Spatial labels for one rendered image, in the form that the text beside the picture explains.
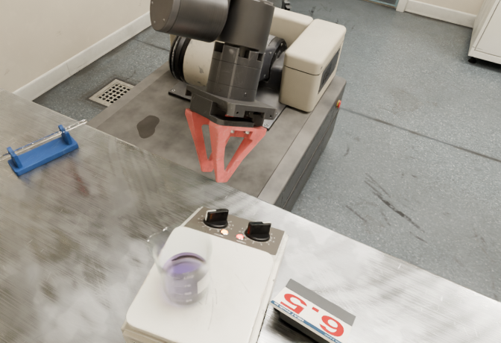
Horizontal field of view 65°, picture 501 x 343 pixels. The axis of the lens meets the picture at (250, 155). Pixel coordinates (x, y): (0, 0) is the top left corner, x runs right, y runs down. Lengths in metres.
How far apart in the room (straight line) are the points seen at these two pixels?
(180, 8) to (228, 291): 0.28
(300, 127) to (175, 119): 0.42
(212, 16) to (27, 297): 0.39
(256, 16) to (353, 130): 1.58
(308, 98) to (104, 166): 0.85
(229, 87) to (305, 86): 0.92
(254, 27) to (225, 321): 0.29
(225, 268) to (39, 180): 0.35
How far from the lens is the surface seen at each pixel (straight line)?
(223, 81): 0.43
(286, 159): 1.22
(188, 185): 0.62
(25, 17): 2.09
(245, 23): 0.42
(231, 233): 0.50
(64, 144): 0.71
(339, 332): 0.49
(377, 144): 1.93
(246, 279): 0.43
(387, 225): 1.62
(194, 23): 0.40
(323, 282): 0.54
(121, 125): 1.34
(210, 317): 0.41
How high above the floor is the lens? 1.22
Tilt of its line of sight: 44 degrees down
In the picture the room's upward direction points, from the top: 5 degrees clockwise
